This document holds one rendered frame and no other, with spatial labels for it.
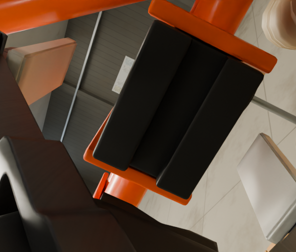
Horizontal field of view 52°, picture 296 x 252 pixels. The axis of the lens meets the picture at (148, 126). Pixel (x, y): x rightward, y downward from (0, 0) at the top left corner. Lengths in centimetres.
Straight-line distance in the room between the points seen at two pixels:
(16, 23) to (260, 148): 16
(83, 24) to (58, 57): 947
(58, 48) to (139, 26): 892
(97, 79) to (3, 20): 1013
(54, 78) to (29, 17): 3
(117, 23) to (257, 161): 908
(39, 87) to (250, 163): 13
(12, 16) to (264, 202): 16
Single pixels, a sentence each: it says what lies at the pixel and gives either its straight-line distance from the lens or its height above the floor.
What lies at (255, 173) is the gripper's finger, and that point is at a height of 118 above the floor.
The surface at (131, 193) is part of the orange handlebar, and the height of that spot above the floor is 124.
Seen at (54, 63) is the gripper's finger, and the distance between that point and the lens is 17.
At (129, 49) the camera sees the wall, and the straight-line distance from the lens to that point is 943.
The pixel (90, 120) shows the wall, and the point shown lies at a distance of 1143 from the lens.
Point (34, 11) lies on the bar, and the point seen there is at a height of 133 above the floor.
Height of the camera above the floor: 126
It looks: 5 degrees down
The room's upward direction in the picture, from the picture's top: 65 degrees counter-clockwise
